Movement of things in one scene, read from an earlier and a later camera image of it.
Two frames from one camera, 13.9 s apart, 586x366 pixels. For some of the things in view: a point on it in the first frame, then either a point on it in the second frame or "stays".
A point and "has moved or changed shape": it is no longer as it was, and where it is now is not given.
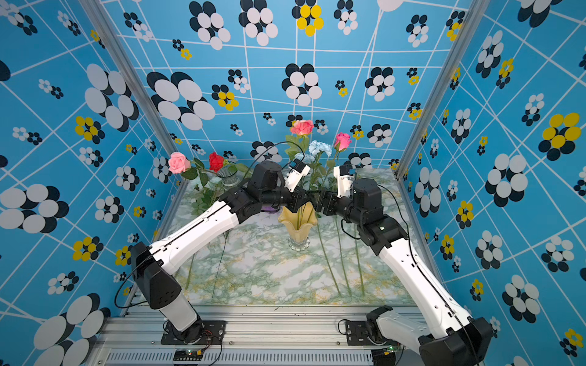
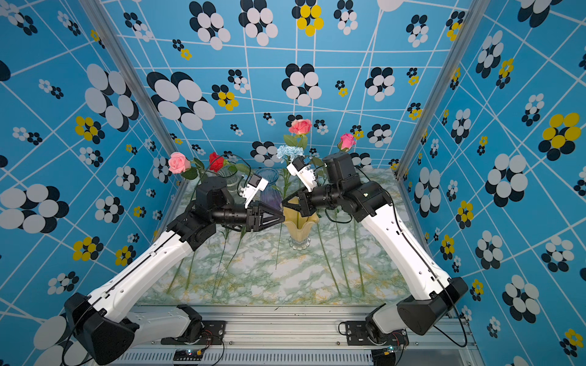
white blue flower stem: x=326 y=255 stays
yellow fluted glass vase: x=300 y=223 stays
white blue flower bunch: x=349 y=293 stays
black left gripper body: x=291 y=199 -> x=252 y=218
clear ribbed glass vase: x=230 y=176 stays
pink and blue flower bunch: x=317 y=154 has moved or changed shape
